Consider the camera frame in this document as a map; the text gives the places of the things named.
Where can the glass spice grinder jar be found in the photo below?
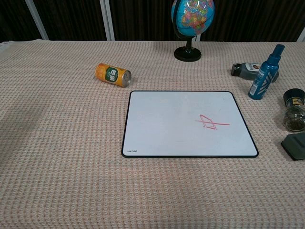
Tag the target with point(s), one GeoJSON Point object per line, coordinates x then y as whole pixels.
{"type": "Point", "coordinates": [294, 114]}

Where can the dark grey bottle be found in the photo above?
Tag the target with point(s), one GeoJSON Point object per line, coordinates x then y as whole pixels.
{"type": "Point", "coordinates": [245, 71]}

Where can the white upright frame post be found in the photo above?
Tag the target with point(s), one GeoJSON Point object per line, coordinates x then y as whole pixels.
{"type": "Point", "coordinates": [107, 20]}

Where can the black board eraser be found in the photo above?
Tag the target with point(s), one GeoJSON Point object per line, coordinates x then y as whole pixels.
{"type": "Point", "coordinates": [295, 146]}

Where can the blue spray bottle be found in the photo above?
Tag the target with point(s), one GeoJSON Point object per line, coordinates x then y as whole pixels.
{"type": "Point", "coordinates": [262, 76]}

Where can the black curtain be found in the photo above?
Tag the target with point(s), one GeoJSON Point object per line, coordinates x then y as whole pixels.
{"type": "Point", "coordinates": [143, 19]}

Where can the white dry-erase board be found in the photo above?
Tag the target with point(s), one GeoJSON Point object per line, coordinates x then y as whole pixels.
{"type": "Point", "coordinates": [164, 124]}

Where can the blue globe on black stand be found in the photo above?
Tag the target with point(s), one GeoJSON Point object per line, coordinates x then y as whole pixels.
{"type": "Point", "coordinates": [193, 16]}

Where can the white slanted frame post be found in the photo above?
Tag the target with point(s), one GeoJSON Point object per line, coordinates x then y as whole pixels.
{"type": "Point", "coordinates": [37, 20]}

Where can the beige waffle-weave tablecloth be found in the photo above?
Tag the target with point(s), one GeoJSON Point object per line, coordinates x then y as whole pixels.
{"type": "Point", "coordinates": [71, 155]}

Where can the orange drink can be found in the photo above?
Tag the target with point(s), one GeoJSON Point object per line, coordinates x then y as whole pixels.
{"type": "Point", "coordinates": [112, 74]}

